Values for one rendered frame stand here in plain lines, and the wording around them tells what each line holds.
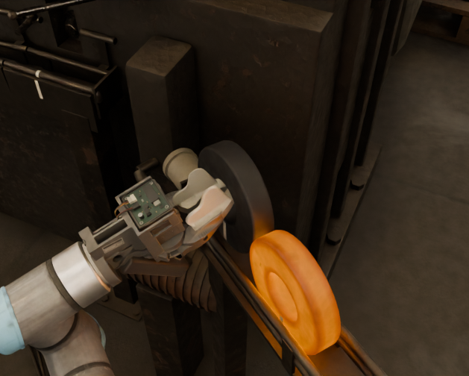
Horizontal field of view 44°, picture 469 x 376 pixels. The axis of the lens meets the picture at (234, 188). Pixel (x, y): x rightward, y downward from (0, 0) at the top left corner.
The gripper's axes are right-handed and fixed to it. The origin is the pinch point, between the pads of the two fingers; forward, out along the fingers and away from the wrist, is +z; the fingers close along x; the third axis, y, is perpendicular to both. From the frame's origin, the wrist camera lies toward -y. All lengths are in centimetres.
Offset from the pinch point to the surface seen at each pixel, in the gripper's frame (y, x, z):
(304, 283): 3.4, -18.5, -1.0
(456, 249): -94, 7, 56
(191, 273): -22.7, 6.1, -11.0
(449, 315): -89, -8, 39
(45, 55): -3, 51, -12
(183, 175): -6.3, 11.7, -4.0
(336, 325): -1.7, -22.7, -0.2
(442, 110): -104, 54, 94
